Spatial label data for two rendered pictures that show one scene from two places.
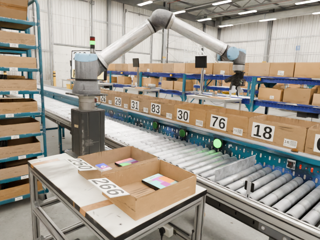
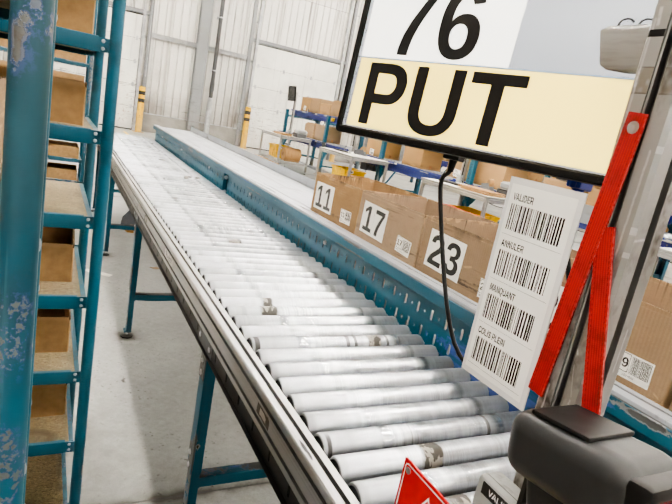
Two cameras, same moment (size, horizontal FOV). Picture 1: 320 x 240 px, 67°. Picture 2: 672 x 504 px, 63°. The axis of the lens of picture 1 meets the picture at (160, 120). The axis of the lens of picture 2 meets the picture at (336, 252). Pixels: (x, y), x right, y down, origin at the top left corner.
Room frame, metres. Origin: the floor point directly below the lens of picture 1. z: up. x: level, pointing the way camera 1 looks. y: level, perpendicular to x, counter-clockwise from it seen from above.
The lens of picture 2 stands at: (1.93, 0.80, 1.26)
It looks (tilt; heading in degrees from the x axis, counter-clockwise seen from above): 13 degrees down; 12
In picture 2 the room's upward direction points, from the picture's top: 11 degrees clockwise
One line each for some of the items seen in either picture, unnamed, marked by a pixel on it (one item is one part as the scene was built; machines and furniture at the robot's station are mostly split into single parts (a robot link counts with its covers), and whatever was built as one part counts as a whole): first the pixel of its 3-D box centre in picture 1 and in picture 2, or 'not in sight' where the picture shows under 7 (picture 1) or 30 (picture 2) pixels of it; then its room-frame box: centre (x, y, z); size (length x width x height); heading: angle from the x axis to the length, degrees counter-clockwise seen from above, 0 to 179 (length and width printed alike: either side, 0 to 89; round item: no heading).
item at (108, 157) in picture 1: (118, 164); not in sight; (1.36, 0.24, 0.80); 0.38 x 0.28 x 0.10; 133
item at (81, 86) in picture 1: (86, 85); not in sight; (1.68, 0.52, 1.24); 0.19 x 0.19 x 0.10
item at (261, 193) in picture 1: (271, 187); not in sight; (1.30, -0.66, 0.72); 0.52 x 0.05 x 0.05; 131
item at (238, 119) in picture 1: (235, 122); not in sight; (2.01, -0.64, 0.96); 0.39 x 0.29 x 0.17; 42
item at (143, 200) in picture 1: (149, 184); not in sight; (1.12, 0.04, 0.80); 0.38 x 0.28 x 0.10; 132
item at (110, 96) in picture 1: (115, 98); (502, 265); (3.49, 0.67, 0.96); 0.39 x 0.29 x 0.17; 41
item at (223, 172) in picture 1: (236, 168); not in sight; (1.47, -0.51, 0.76); 0.46 x 0.01 x 0.09; 131
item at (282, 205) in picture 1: (295, 196); not in sight; (1.20, -0.74, 0.72); 0.52 x 0.05 x 0.05; 131
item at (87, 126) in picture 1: (88, 131); not in sight; (1.69, 0.51, 0.91); 0.26 x 0.26 x 0.33; 45
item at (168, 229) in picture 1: (147, 219); not in sight; (1.42, 0.05, 0.41); 0.45 x 0.06 x 0.08; 45
